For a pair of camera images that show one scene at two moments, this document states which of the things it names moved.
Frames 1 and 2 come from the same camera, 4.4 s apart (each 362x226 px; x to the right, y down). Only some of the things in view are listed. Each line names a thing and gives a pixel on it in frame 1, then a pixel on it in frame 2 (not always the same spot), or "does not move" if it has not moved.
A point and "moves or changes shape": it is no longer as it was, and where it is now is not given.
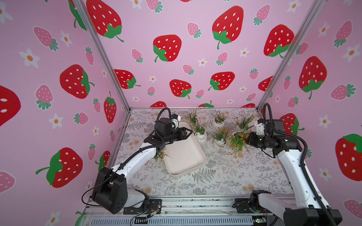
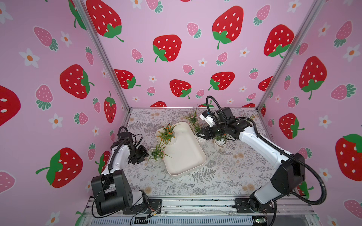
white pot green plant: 201,134 does not move
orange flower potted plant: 238,142 moves or changes shape
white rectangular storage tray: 187,154 does not move
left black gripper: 181,133 -> 143,153
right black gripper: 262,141 -> 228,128
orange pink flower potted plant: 220,137 does not move
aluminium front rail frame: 179,211 does not move
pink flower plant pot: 160,157 does not move
